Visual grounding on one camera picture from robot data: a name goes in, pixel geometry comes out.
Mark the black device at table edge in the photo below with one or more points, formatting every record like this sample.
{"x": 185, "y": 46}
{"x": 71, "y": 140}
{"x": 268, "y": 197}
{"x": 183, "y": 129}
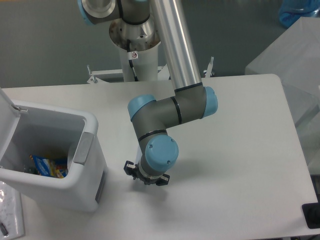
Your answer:
{"x": 311, "y": 212}

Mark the white pedestal base frame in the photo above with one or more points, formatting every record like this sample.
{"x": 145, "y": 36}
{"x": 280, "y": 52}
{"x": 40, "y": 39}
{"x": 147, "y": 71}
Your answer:
{"x": 116, "y": 75}

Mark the colourful snack packets in bin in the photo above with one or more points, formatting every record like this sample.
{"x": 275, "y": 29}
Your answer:
{"x": 54, "y": 168}

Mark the white side table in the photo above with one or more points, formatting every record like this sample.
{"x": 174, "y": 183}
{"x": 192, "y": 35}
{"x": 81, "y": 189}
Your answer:
{"x": 295, "y": 58}

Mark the white trash can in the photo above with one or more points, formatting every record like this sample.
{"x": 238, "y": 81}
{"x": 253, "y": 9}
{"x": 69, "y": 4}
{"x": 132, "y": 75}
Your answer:
{"x": 29, "y": 130}

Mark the black pen on tray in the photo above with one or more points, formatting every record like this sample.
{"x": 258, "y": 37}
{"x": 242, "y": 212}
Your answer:
{"x": 3, "y": 229}

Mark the crushed clear plastic bottle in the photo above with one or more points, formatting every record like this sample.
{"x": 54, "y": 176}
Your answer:
{"x": 138, "y": 155}

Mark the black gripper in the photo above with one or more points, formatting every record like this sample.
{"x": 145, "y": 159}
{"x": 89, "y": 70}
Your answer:
{"x": 134, "y": 170}

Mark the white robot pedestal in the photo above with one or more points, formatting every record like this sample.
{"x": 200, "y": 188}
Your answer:
{"x": 138, "y": 62}

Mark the clear plastic tray with paper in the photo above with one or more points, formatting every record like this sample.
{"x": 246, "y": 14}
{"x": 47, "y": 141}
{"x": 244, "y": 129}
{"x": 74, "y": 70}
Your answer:
{"x": 11, "y": 212}

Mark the blue plastic bag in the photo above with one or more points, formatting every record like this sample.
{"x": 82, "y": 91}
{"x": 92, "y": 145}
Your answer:
{"x": 291, "y": 10}

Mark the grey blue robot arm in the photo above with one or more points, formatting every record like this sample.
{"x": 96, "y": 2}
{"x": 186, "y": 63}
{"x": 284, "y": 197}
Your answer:
{"x": 192, "y": 100}

